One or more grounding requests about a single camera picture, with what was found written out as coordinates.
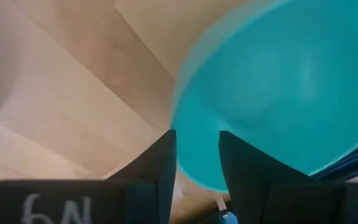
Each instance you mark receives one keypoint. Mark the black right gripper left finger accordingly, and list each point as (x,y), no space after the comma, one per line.
(148,189)

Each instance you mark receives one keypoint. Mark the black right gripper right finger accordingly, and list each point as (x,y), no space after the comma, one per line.
(259,193)

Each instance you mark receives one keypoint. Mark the teal bowl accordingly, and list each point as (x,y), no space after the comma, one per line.
(275,77)

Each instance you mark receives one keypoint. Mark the small blue white object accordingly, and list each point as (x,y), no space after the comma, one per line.
(226,216)

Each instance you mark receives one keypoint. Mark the dark blue frame rail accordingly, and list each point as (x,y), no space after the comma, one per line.
(350,163)

